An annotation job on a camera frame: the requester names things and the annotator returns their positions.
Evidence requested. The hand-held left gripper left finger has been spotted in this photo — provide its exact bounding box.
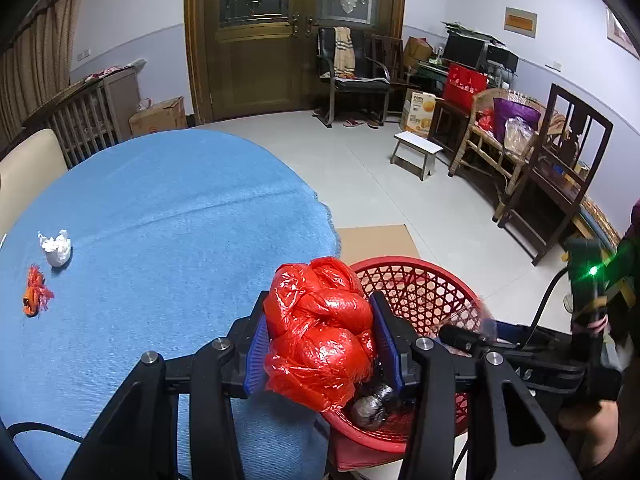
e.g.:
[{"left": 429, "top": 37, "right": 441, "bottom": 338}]
[{"left": 62, "top": 290, "right": 273, "bottom": 480}]

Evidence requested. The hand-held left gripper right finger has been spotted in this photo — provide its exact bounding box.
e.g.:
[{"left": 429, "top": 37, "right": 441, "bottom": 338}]
[{"left": 369, "top": 290, "right": 583, "bottom": 480}]

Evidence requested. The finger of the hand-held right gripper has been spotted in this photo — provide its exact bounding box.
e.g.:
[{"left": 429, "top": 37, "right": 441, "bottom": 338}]
[{"left": 439, "top": 324, "right": 586, "bottom": 396}]

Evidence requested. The red plastic bag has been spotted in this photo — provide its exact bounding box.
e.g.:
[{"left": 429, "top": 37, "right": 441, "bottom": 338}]
[{"left": 262, "top": 256, "right": 380, "bottom": 413}]

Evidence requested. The grey plastic bag bundle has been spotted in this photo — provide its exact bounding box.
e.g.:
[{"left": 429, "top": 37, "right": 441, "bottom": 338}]
[{"left": 349, "top": 384, "right": 401, "bottom": 430}]

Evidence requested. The red plastic mesh basket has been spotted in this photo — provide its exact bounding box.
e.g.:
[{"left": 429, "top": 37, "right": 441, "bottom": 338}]
[{"left": 320, "top": 256, "right": 498, "bottom": 456}]

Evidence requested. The person's right forearm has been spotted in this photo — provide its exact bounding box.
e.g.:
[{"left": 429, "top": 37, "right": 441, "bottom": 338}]
[{"left": 557, "top": 400, "right": 640, "bottom": 480}]

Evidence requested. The flat cardboard sheet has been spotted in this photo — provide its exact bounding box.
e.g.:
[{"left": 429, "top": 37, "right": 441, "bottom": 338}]
[{"left": 334, "top": 224, "right": 422, "bottom": 267}]

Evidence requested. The dark wooden chair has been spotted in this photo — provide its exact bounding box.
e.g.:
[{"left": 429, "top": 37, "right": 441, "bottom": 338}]
[{"left": 497, "top": 83, "right": 614, "bottom": 267}]

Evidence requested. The wicker chair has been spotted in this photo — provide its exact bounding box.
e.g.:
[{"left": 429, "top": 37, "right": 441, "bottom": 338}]
[{"left": 448, "top": 87, "right": 568, "bottom": 211}]

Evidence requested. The small white stool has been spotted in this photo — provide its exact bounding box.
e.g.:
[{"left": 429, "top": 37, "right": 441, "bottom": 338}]
[{"left": 390, "top": 131, "right": 443, "bottom": 182}]

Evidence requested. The clear plastic bag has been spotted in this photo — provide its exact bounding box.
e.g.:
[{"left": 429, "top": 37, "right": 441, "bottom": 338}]
[{"left": 504, "top": 116, "right": 537, "bottom": 156}]

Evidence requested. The crumpled white tissue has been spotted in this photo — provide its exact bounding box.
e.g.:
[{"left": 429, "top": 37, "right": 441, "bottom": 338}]
[{"left": 38, "top": 229, "right": 73, "bottom": 268}]

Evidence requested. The orange printed carton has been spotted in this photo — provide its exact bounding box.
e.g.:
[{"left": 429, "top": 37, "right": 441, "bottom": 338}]
[{"left": 400, "top": 88, "right": 438, "bottom": 139}]

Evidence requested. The orange crumpled wrapper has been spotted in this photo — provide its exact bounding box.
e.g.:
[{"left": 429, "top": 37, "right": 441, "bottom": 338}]
[{"left": 22, "top": 264, "right": 55, "bottom": 317}]

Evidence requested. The purple bag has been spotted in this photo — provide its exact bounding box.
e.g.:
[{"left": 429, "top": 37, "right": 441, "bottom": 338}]
[{"left": 492, "top": 97, "right": 542, "bottom": 142}]

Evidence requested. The red gift box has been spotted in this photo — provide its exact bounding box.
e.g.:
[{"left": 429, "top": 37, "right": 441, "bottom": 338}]
[{"left": 443, "top": 62, "right": 489, "bottom": 111}]

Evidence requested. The black metal chair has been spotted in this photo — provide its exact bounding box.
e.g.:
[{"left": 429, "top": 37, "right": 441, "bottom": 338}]
[{"left": 316, "top": 26, "right": 392, "bottom": 128}]

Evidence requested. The black electronic box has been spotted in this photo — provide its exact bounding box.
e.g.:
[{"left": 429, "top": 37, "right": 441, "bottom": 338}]
[{"left": 487, "top": 45, "right": 519, "bottom": 72}]

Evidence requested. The brown wooden glass door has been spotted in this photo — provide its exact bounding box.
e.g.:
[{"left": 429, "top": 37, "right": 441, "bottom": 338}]
[{"left": 184, "top": 0, "right": 408, "bottom": 126}]

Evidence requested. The black monitor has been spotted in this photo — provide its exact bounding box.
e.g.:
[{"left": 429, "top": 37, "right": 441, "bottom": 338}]
[{"left": 442, "top": 34, "right": 490, "bottom": 68}]

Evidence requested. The brown wooden chair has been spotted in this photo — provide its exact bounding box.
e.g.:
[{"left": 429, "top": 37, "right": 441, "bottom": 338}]
[{"left": 371, "top": 34, "right": 407, "bottom": 86}]

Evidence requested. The wooden slatted radiator cabinet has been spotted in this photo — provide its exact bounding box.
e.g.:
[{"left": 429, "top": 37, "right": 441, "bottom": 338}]
[{"left": 22, "top": 62, "right": 143, "bottom": 168}]

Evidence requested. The open brown cardboard box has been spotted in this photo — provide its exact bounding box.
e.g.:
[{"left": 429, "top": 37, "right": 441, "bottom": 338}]
[{"left": 402, "top": 36, "right": 434, "bottom": 68}]

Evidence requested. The cream leather sofa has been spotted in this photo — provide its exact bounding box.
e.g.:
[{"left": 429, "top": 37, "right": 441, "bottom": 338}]
[{"left": 0, "top": 129, "right": 69, "bottom": 243}]

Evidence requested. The striped beige cloth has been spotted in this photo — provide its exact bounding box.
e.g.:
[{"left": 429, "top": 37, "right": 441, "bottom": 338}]
[{"left": 334, "top": 26, "right": 357, "bottom": 78}]

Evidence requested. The flattened cardboard pile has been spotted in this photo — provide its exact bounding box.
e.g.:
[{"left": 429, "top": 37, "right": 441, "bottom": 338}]
[{"left": 440, "top": 20, "right": 507, "bottom": 46}]

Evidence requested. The red patterned cloth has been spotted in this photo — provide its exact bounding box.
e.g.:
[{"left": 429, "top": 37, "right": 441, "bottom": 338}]
[{"left": 82, "top": 65, "right": 125, "bottom": 82}]

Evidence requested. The beige curtain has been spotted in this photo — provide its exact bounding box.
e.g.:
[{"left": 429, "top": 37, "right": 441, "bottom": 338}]
[{"left": 0, "top": 0, "right": 96, "bottom": 146}]

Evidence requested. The orange wall picture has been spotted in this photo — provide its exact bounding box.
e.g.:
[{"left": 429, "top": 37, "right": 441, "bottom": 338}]
[{"left": 503, "top": 7, "right": 539, "bottom": 39}]

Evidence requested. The framed wall picture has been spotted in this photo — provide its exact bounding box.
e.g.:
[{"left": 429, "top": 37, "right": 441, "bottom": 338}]
[{"left": 606, "top": 7, "right": 640, "bottom": 59}]

